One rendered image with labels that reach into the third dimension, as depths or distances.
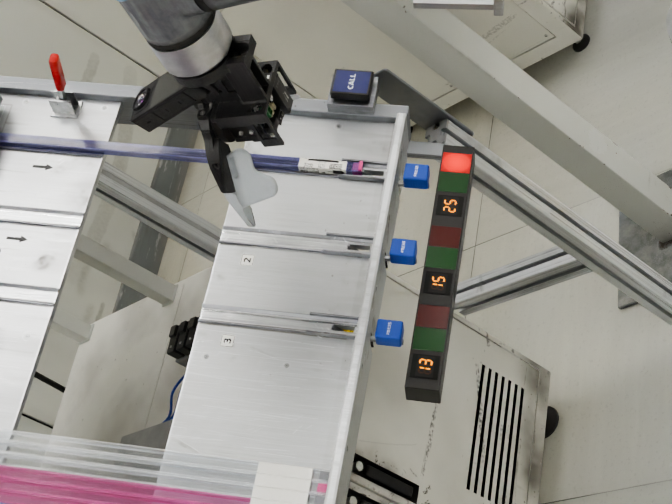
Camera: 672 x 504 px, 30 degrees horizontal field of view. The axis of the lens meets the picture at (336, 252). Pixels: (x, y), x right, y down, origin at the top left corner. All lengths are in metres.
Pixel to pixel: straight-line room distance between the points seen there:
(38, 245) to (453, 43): 0.67
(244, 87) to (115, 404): 0.96
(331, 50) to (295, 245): 1.26
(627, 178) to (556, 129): 0.17
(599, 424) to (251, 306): 0.85
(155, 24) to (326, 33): 1.53
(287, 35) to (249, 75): 1.49
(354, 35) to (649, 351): 0.96
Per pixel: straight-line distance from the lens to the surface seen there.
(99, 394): 2.18
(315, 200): 1.54
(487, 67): 1.90
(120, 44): 3.99
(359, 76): 1.60
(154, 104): 1.31
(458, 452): 1.97
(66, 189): 1.63
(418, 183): 1.54
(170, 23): 1.18
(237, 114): 1.27
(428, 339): 1.44
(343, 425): 1.37
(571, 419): 2.20
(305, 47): 2.74
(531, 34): 2.61
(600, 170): 2.06
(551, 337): 2.32
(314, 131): 1.61
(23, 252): 1.59
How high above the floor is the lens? 1.51
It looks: 30 degrees down
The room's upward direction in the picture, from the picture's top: 58 degrees counter-clockwise
